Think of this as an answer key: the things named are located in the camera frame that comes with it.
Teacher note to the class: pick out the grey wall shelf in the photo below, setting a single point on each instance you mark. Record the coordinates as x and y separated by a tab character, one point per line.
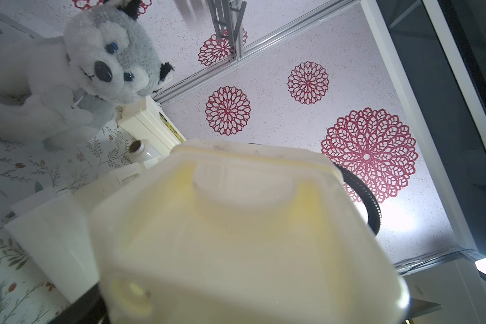
227	17

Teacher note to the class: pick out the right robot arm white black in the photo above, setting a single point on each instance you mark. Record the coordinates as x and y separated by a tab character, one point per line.
369	200

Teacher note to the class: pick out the grey husky plush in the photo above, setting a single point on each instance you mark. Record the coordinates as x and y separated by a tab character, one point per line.
60	92

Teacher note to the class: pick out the back right cream dispenser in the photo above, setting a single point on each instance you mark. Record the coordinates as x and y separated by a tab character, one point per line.
146	120

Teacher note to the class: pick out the back right wrap roll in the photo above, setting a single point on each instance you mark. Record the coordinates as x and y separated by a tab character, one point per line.
140	151

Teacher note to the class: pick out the cream wrap dispenser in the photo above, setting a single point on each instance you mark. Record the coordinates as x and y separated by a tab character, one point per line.
52	227
222	232

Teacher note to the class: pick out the floral table mat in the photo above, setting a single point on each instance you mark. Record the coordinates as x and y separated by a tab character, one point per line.
26	294

